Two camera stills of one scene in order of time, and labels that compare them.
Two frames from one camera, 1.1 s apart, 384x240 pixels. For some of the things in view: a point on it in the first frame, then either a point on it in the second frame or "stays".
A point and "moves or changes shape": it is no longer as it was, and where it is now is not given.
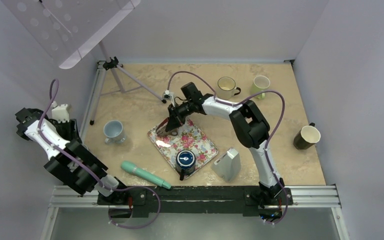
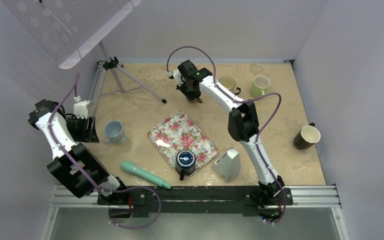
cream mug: (226, 88) stays
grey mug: (113, 131) stays
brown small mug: (160, 129) moves or changes shape
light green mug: (260, 83) stays
